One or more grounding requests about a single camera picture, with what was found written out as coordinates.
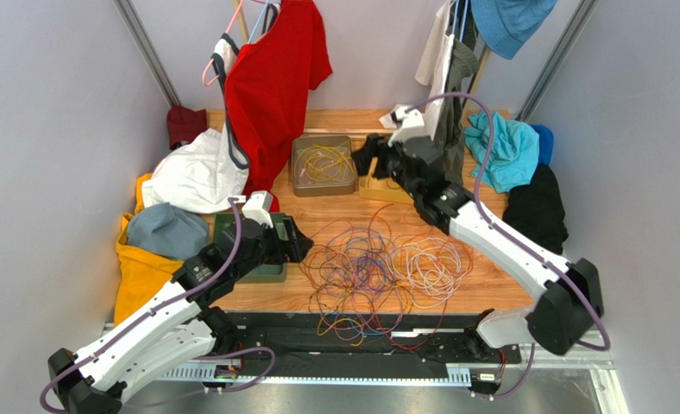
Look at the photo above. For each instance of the grey metal tray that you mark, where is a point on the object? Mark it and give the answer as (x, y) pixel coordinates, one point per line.
(321, 166)

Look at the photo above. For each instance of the olive hanging garment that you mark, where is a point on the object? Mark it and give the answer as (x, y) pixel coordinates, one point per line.
(449, 132)

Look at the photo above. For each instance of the black cloth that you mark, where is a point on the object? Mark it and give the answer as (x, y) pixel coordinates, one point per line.
(536, 210)

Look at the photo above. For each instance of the green plastic tray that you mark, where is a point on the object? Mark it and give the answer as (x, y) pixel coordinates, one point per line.
(222, 227)

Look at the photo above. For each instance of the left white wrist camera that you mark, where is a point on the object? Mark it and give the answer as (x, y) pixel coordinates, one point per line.
(256, 207)

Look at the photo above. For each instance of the red t-shirt on hanger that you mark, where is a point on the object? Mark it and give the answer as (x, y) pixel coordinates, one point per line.
(266, 91)

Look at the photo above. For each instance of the pink clothes hanger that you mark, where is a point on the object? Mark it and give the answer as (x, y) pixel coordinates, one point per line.
(226, 50)

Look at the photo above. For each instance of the blue hanging hat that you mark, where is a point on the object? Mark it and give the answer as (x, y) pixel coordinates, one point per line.
(506, 25)

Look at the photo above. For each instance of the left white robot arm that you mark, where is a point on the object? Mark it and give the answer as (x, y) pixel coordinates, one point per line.
(179, 323)

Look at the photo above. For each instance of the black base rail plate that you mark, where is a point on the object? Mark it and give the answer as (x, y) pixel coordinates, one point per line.
(296, 346)

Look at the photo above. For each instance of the white cloth pile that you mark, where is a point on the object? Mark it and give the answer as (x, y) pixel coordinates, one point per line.
(199, 177)

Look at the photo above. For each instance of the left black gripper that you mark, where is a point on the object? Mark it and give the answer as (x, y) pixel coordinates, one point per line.
(299, 244)

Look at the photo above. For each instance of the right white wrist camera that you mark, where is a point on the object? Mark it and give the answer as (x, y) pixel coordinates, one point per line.
(409, 123)

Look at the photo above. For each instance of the dark blue cloth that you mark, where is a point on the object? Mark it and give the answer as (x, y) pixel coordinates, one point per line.
(546, 143)

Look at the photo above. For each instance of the white hanging shirt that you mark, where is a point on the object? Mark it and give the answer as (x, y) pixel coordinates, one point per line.
(434, 66)

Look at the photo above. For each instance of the grey blue cloth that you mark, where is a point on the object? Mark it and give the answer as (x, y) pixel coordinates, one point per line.
(168, 231)

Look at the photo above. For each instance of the yellow plastic tray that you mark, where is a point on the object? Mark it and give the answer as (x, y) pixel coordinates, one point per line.
(384, 190)

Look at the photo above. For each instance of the turquoise cloth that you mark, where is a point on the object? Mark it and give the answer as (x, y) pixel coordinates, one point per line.
(515, 151)

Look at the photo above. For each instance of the yellow cloth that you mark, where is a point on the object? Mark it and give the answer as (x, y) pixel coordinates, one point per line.
(142, 273)

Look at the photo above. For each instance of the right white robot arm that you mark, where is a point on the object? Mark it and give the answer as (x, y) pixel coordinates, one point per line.
(567, 295)

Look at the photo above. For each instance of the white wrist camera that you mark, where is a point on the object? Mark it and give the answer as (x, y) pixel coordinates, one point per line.
(256, 207)
(409, 123)

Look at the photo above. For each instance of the white crumpled cloth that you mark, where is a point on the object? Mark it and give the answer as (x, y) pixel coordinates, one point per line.
(390, 120)

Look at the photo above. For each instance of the dark red cloth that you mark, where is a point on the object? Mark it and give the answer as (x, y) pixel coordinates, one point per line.
(185, 125)

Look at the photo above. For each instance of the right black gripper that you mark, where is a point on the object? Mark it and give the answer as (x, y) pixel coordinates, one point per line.
(384, 162)

